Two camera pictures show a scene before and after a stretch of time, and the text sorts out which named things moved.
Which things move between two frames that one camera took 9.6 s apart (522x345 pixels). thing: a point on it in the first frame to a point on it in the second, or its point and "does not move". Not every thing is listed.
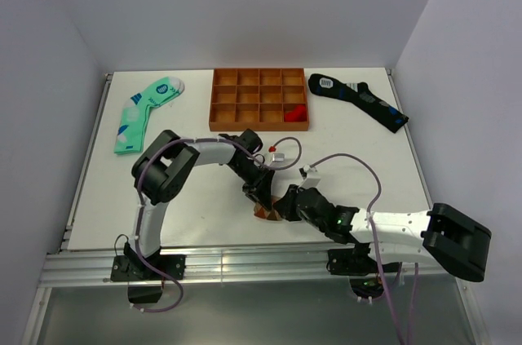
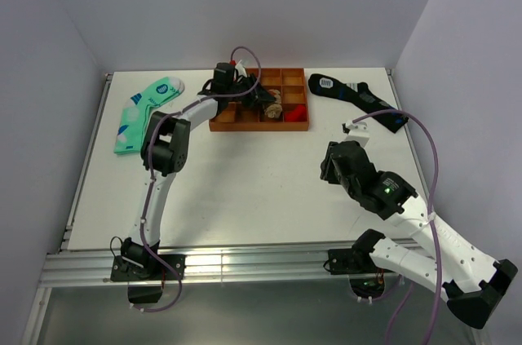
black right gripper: x=285 y=205 to x=326 y=168
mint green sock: x=131 y=126 does not move
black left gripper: x=259 y=187 to x=258 y=98
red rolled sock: x=298 y=114 does not move
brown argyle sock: x=263 y=212 to x=274 y=110
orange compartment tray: x=257 y=99 does not move
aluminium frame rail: x=83 y=269 does not move
